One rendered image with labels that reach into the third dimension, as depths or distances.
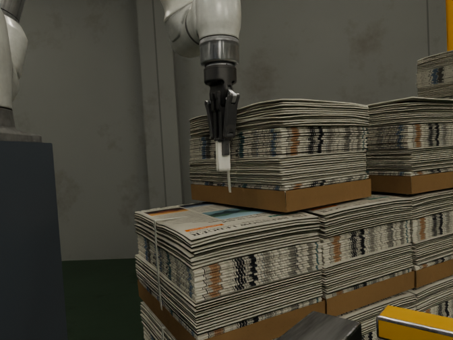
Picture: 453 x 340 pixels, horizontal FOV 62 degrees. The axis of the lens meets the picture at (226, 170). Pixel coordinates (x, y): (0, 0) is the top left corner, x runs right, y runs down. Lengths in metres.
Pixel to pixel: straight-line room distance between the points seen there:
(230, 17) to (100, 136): 3.01
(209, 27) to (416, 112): 0.54
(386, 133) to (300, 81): 2.53
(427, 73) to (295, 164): 1.01
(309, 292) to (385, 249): 0.24
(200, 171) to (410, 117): 0.54
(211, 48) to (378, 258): 0.60
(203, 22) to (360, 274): 0.65
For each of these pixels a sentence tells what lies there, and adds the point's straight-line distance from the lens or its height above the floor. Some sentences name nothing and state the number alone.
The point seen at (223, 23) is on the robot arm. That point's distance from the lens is 0.87.
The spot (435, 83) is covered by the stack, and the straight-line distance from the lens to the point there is 1.67.
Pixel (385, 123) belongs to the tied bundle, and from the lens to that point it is 1.04.
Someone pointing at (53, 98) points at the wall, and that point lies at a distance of 4.00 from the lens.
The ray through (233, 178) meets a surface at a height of 0.90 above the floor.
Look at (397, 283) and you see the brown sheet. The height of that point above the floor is 0.63.
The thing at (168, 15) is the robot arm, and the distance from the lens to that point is 1.02.
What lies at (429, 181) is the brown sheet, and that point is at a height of 0.86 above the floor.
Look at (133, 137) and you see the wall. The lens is 3.66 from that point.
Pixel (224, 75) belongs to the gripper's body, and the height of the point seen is 1.13.
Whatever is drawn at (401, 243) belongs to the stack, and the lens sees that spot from 1.00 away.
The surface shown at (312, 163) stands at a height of 0.93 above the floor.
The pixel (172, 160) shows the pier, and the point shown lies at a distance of 3.43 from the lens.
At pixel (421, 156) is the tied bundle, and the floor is 0.92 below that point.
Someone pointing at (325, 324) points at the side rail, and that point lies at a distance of 0.38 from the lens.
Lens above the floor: 0.96
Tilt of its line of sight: 3 degrees down
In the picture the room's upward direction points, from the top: 3 degrees counter-clockwise
